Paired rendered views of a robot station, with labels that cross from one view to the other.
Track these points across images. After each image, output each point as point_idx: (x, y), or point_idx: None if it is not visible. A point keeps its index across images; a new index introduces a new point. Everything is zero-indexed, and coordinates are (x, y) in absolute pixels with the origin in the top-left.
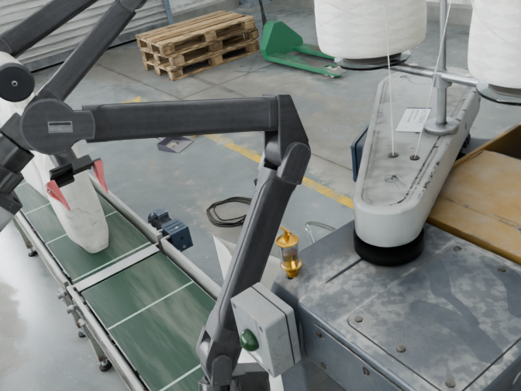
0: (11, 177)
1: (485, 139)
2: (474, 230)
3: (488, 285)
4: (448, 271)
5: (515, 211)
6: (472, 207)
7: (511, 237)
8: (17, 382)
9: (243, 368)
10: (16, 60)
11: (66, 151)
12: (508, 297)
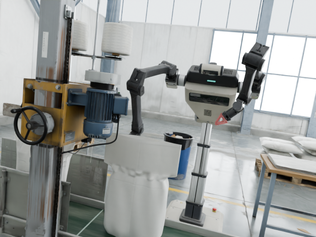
0: (165, 74)
1: (80, 93)
2: (81, 82)
3: (77, 82)
4: (84, 82)
5: (72, 82)
6: (82, 83)
7: (73, 82)
8: None
9: (132, 133)
10: (211, 66)
11: (229, 109)
12: (74, 81)
